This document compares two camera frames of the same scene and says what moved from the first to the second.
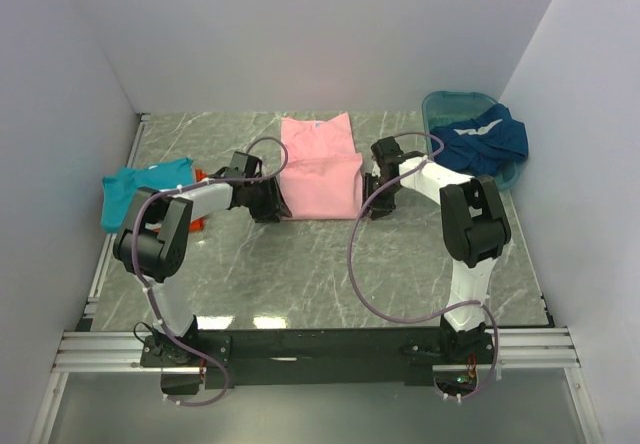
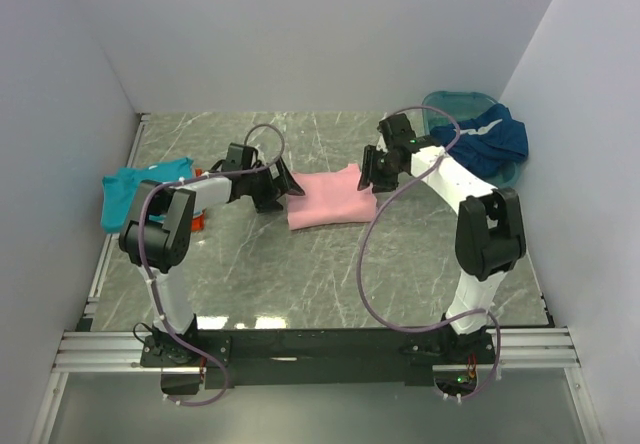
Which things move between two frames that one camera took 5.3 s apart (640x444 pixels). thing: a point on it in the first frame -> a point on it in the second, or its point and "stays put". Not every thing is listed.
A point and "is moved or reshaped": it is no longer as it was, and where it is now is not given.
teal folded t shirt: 117,209 stays put
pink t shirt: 323,177 is moved or reshaped
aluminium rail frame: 86,350 stays put
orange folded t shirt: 198,225 stays put
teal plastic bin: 441,108 stays put
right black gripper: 382,208 -> 369,174
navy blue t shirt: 482,145 stays put
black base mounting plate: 264,358 stays put
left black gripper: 266,214 -> 284,183
